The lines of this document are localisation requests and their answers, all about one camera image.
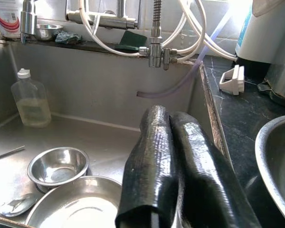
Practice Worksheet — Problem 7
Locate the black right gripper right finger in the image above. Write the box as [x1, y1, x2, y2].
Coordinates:
[169, 111, 262, 228]

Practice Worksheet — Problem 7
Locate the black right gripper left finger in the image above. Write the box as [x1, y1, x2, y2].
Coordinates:
[115, 104, 181, 228]

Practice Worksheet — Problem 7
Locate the round steel plate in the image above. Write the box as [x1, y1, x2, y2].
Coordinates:
[25, 175, 123, 228]

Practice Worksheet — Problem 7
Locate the large steel bowl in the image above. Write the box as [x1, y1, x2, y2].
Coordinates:
[255, 114, 285, 228]

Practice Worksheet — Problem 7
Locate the clear purple drain tube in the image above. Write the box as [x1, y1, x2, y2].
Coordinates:
[136, 23, 227, 99]

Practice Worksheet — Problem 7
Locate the stainless steel sink basin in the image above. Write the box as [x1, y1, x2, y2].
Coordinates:
[0, 39, 232, 228]

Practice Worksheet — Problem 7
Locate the small steel bowl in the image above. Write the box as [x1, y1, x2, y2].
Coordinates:
[27, 147, 90, 192]
[35, 23, 64, 41]

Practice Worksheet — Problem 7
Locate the green scrub pad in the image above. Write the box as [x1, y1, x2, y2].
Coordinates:
[114, 30, 148, 54]

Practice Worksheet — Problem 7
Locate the tall steel container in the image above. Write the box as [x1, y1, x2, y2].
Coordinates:
[257, 46, 285, 109]

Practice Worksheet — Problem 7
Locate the clear plastic soap bottle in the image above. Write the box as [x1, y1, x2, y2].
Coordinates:
[10, 68, 52, 128]

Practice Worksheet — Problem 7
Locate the steel spoon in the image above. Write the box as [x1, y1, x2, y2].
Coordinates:
[0, 192, 43, 218]

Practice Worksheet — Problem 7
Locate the thin steel rod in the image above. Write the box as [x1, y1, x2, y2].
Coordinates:
[0, 145, 26, 162]

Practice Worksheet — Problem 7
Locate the chrome mixer tap body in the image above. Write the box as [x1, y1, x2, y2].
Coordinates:
[66, 0, 142, 30]

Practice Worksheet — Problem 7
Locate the dark blue-green scrub cloth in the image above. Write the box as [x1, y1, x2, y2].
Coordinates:
[55, 30, 83, 46]

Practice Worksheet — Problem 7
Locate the white water purifier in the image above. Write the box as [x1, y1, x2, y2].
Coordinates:
[235, 0, 285, 65]

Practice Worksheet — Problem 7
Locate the chrome tap spout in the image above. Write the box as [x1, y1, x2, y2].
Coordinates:
[19, 0, 38, 45]

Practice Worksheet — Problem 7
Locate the red and white packet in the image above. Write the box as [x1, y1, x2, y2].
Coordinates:
[0, 0, 24, 38]

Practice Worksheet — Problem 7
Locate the white plastic bracket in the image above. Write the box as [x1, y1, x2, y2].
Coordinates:
[218, 64, 246, 96]

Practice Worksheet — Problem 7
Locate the white water hose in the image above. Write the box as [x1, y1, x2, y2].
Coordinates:
[178, 0, 238, 61]
[161, 0, 208, 63]
[79, 0, 143, 57]

